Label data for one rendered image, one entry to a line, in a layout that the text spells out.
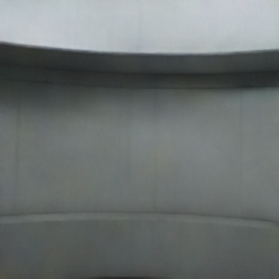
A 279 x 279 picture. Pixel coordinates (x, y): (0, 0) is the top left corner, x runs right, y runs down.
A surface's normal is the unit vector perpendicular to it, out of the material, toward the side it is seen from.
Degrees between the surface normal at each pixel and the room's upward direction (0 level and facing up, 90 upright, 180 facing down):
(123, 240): 90
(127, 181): 90
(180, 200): 90
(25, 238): 90
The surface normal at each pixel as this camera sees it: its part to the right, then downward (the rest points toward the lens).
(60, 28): 0.19, -0.02
